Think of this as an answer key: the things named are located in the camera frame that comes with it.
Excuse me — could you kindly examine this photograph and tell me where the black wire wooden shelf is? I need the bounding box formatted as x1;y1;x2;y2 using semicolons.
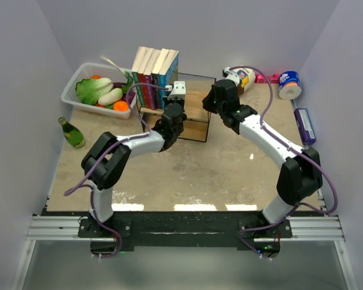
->
137;72;217;143

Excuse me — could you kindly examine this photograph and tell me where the purple book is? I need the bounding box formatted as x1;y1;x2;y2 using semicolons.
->
143;48;160;110

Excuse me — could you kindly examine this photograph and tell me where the blue 26-storey treehouse book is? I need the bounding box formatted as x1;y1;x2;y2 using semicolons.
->
158;49;180;110

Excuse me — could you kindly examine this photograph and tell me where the green 104-storey treehouse book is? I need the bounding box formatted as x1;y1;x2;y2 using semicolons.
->
131;47;146;108

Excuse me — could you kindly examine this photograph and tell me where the little women book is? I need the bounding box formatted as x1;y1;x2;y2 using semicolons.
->
151;48;169;109

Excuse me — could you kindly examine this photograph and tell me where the red treehouse book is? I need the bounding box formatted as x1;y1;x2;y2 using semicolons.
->
138;47;155;109

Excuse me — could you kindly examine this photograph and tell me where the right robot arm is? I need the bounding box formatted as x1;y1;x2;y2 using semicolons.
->
202;79;322;237

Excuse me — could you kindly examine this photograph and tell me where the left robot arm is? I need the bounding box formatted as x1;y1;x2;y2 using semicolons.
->
81;103;187;237

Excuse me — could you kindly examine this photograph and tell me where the brown core paper roll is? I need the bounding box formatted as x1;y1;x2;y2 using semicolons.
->
231;67;255;96

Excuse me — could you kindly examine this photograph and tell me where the pink plastic object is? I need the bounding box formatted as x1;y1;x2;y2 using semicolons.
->
255;74;280;84

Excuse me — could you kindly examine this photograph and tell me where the toy purple onion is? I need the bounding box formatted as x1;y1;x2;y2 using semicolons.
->
121;91;136;104

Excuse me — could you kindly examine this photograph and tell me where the toy orange carrot slice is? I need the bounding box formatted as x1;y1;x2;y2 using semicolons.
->
113;100;129;112

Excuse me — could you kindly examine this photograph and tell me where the toy green leek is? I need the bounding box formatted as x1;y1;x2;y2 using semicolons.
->
100;56;134;94

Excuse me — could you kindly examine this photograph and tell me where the toy white radish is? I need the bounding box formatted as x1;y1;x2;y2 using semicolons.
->
98;88;123;106

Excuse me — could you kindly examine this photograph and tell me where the blue wrapped toilet roll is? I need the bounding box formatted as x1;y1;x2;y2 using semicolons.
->
278;71;302;100

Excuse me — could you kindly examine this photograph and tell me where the purple box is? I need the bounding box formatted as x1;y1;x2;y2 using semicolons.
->
294;108;316;146

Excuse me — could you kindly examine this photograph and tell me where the toy green cabbage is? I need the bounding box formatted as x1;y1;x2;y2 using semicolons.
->
75;78;114;105

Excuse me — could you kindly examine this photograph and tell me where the white plastic basket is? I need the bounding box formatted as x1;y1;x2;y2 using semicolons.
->
60;62;131;120

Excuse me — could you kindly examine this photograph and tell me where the green glass bottle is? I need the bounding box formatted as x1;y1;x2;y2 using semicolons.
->
58;117;85;149

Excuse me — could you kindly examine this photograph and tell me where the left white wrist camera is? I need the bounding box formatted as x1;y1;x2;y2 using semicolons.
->
165;81;186;100

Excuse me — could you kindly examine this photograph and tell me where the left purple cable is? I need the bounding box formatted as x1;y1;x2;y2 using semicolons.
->
63;83;173;197

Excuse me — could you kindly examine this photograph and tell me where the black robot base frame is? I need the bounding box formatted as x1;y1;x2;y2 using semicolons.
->
78;211;292;257

